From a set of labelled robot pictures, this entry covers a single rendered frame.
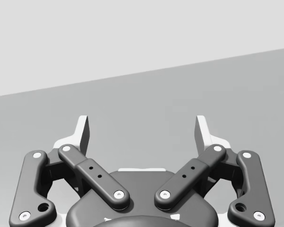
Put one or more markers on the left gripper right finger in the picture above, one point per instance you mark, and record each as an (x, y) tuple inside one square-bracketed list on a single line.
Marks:
[(253, 179)]

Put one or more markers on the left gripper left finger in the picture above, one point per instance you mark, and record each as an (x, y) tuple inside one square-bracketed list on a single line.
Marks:
[(30, 179)]

